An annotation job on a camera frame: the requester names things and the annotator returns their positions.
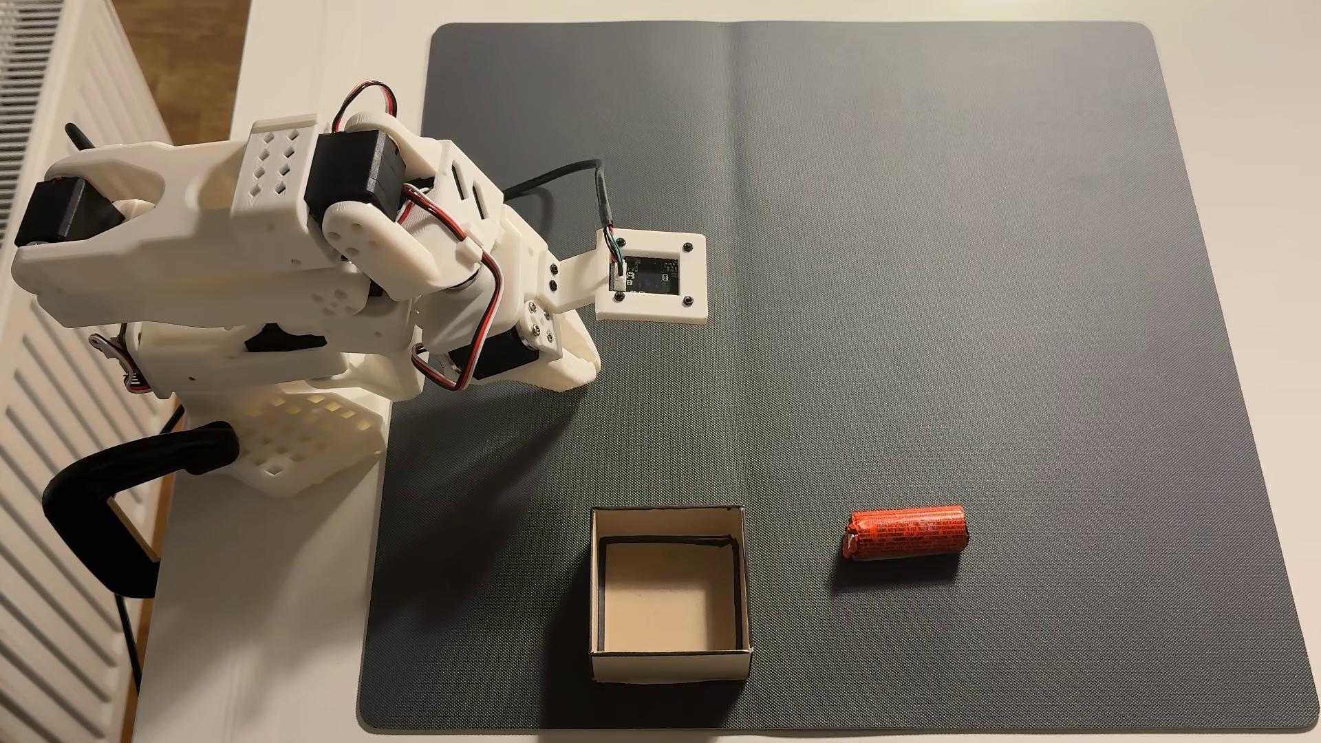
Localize white square camera mount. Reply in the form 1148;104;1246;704
547;229;709;326

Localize white radiator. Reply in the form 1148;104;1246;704
0;0;179;743

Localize grey table mat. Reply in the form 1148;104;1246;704
356;21;1320;736

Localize thin black power cable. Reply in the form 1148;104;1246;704
111;405;187;695

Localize red black servo wire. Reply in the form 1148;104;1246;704
397;184;507;394
330;80;400;136

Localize black table clamp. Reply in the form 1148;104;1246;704
42;421;241;600

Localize black camera cable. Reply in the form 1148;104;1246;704
502;158;625;261

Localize open cardboard box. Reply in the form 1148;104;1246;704
589;504;753;685

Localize red printed candy roll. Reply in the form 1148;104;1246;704
841;504;970;563

